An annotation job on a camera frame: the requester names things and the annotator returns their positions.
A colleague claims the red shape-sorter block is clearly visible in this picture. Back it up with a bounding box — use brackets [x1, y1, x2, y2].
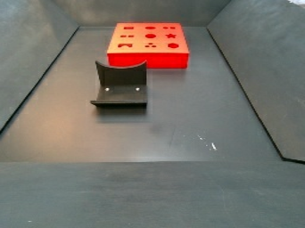
[106, 22, 189, 69]

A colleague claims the black curved holder stand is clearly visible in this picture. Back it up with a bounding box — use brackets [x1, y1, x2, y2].
[90, 61, 146, 107]

